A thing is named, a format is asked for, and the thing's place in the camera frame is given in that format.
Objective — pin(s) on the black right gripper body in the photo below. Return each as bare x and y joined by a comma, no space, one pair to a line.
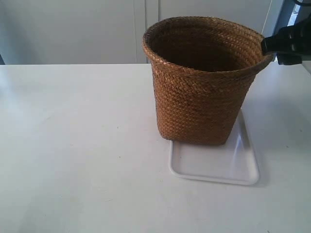
295,44

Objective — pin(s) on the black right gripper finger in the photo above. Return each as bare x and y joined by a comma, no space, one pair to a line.
277,44

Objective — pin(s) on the brown woven wicker basket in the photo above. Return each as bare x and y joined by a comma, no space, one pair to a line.
202,69

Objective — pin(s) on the white rectangular plastic tray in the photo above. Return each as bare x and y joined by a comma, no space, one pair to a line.
231,163

